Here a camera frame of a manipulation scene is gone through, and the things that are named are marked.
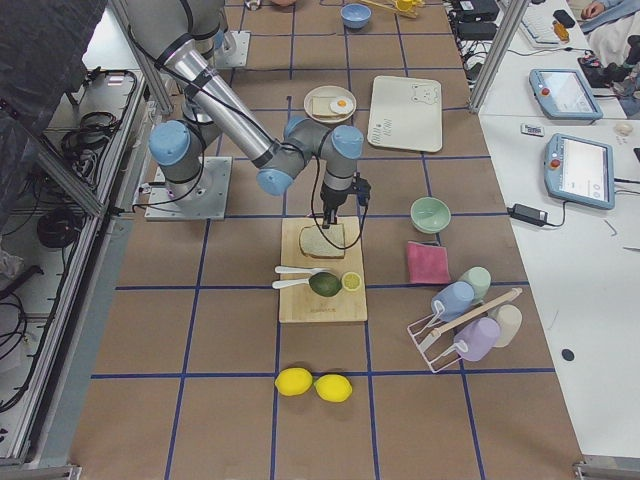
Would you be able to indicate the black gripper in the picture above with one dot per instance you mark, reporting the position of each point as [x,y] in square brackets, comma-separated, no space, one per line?
[332,199]

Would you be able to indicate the bread slice with crust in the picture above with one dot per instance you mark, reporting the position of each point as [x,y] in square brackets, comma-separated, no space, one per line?
[323,243]

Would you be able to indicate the cream round plate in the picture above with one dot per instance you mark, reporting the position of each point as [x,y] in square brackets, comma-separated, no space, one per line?
[329,91]

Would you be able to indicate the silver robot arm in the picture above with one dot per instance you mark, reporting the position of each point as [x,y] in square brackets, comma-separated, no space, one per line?
[168,34]

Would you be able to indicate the bread slice on plate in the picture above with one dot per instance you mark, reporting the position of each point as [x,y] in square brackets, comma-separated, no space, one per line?
[320,107]

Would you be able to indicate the avocado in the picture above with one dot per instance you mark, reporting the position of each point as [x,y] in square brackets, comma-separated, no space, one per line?
[325,284]

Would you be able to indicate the lemon half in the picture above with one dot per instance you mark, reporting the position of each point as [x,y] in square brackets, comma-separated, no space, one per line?
[351,281]

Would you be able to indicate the wooden cutting board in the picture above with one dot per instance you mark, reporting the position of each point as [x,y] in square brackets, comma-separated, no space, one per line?
[299,304]

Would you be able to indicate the white plastic spoon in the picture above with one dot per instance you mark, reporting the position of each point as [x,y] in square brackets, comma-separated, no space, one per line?
[281,284]

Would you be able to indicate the green bowl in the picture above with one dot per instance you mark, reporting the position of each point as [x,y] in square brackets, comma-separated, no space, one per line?
[429,215]

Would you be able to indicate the pink cloth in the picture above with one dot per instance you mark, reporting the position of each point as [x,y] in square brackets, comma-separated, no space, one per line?
[427,264]

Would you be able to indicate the fried egg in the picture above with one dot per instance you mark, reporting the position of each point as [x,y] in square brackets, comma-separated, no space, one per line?
[341,105]

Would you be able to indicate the cream bear tray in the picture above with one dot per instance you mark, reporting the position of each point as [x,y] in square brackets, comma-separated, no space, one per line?
[406,114]

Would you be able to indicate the blue cup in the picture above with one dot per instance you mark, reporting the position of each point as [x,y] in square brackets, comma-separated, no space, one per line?
[452,301]

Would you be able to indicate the green cup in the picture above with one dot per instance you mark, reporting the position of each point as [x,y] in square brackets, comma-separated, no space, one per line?
[479,278]

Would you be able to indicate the yellow lemon left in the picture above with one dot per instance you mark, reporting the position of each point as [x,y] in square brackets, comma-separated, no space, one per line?
[293,381]

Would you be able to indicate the yellow lemon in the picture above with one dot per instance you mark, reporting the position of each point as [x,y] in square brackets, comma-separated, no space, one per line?
[333,388]
[293,381]

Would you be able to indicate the yellow lemon right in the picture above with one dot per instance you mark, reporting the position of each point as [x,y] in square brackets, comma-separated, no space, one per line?
[333,388]

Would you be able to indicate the black power adapter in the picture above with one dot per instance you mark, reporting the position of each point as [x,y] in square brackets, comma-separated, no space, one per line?
[527,214]

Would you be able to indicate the purple cup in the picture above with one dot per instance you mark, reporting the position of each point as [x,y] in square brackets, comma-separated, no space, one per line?
[475,340]

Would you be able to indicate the blue bowl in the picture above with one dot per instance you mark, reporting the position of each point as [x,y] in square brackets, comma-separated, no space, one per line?
[355,16]

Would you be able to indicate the beige cup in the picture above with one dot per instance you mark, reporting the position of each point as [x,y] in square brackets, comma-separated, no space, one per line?
[509,319]

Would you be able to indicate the teach pendant near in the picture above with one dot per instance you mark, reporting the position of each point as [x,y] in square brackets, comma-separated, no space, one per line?
[579,170]

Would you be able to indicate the teach pendant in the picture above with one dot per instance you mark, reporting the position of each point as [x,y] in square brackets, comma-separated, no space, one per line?
[579,170]
[564,94]

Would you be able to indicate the teach pendant far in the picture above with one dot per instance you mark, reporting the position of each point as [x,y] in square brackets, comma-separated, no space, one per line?
[564,94]

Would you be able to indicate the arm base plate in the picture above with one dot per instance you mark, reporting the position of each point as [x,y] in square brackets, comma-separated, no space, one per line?
[231,49]
[205,197]

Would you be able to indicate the white wire cup rack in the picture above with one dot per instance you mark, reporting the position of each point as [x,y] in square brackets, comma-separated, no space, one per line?
[434,340]

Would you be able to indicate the aluminium frame post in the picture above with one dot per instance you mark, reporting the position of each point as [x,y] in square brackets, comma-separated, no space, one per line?
[509,25]

